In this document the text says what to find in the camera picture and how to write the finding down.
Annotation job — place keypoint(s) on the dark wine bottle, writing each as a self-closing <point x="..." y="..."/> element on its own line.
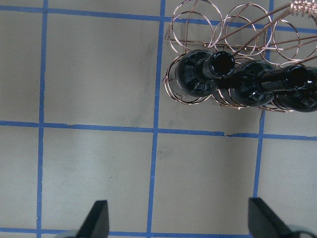
<point x="255" y="82"/>
<point x="199" y="71"/>
<point x="303" y="99"/>

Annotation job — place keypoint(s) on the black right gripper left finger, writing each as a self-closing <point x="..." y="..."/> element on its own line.
<point x="96" y="224"/>

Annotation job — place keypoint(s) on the copper wire bottle basket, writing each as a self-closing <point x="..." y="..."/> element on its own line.
<point x="248" y="32"/>

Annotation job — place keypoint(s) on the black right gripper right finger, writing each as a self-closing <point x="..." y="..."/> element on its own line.
<point x="263" y="222"/>

